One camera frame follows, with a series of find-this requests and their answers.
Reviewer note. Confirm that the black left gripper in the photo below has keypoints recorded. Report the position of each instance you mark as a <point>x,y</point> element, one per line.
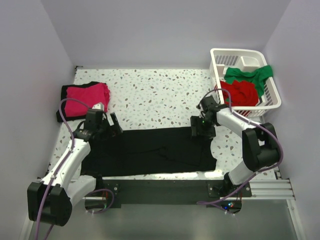
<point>111,132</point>

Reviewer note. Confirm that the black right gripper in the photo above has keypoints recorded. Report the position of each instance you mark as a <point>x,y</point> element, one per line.
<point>195,121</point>

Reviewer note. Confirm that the black t shirt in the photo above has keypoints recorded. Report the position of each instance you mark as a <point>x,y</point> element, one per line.
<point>149,151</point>
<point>62,110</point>

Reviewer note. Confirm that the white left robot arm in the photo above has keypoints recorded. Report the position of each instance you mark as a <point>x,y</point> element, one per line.
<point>51,199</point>

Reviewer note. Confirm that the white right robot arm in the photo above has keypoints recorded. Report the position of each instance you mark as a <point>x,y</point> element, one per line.
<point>260,146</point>

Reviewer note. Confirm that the folded pink t shirt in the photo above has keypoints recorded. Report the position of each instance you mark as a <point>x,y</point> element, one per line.
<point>85,100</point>

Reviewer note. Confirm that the red t shirt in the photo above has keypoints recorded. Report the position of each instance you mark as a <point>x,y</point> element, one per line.
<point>243,93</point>

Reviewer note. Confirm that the folded black t shirt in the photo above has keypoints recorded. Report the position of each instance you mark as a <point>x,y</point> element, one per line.
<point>62,110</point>

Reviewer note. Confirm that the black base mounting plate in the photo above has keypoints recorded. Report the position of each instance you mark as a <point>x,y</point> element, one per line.
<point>154,192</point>

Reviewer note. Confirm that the white plastic laundry basket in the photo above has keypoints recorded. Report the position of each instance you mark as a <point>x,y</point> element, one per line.
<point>247,61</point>

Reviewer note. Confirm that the green t shirt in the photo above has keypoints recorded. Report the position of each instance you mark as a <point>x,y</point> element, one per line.
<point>258,77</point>

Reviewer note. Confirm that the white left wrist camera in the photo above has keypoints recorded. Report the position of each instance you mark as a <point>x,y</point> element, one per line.
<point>99,106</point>

